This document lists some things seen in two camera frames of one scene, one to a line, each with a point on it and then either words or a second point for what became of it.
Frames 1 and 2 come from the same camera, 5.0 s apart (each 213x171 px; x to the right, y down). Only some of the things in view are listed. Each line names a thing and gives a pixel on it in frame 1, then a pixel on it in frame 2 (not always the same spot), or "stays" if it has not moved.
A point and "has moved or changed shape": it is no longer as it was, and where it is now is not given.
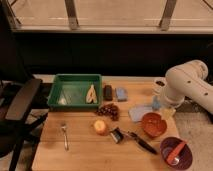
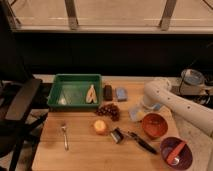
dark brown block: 108,92 stays
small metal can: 117,135 stays
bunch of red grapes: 111,110 stays
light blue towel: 136,112 has moved or changed shape
